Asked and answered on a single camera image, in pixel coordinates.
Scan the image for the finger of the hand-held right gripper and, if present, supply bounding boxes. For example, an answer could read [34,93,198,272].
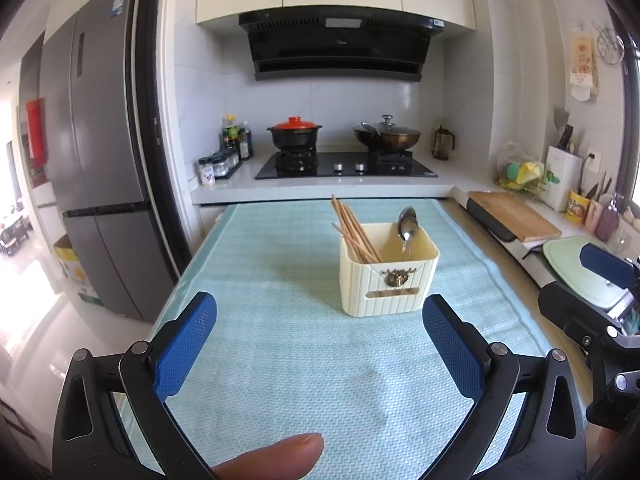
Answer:
[579,242,639,303]
[537,280,625,356]

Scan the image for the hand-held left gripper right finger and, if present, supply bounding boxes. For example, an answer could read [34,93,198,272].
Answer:
[421,294,587,480]

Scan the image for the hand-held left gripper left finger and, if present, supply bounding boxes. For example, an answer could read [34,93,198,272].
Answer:
[52,291,218,480]

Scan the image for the cream ribbed utensil holder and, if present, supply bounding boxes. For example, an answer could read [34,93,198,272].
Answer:
[339,222,441,317]

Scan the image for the bunch of wooden chopsticks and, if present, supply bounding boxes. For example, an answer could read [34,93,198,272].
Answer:
[331,195,383,265]

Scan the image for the green cutting board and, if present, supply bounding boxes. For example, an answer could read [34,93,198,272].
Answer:
[542,236,631,311]

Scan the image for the pink bottle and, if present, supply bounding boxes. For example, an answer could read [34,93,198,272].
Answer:
[595,195,623,243]

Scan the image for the yellow cup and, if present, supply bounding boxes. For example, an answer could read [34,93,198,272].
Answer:
[567,189,593,225]

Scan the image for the white knife holder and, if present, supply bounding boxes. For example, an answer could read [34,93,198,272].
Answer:
[544,145,583,212]

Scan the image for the wooden cutting board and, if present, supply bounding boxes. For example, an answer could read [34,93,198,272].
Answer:
[466,191,563,243]

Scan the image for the light blue woven mat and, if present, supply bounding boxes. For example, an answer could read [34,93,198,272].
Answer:
[120,197,556,480]

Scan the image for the yellow green plastic bags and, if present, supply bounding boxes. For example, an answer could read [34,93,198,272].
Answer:
[495,141,548,193]

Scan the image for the yellow cardboard box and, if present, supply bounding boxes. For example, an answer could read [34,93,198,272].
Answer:
[52,237,103,306]

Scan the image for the kitchen knives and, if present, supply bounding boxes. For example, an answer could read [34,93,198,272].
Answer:
[552,110,576,153]

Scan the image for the dark framed window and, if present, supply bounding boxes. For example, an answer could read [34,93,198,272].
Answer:
[602,0,640,221]

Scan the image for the rack of spice jars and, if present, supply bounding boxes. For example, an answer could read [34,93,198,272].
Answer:
[212,149,243,178]

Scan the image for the grey refrigerator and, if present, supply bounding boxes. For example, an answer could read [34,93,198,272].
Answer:
[39,0,176,323]

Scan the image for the dark glass kettle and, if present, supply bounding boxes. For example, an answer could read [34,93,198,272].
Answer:
[432,125,456,161]

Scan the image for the wooden dining table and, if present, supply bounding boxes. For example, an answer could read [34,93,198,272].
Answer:
[0,210,28,256]

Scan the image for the black gas cooktop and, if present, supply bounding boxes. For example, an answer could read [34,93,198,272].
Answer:
[254,151,438,181]

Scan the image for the dark wok with glass lid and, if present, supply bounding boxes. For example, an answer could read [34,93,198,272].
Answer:
[353,115,422,153]

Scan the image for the black pot with red lid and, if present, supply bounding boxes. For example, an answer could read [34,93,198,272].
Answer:
[266,116,323,152]

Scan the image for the black range hood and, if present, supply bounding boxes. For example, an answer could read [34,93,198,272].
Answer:
[238,8,445,82]

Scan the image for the printed wall bag holder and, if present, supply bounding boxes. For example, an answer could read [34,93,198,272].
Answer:
[569,30,600,103]

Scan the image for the hanging wire trivet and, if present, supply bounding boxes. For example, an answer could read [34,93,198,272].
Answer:
[592,19,626,66]

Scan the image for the red wall box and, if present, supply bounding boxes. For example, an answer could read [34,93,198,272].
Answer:
[25,97,48,168]

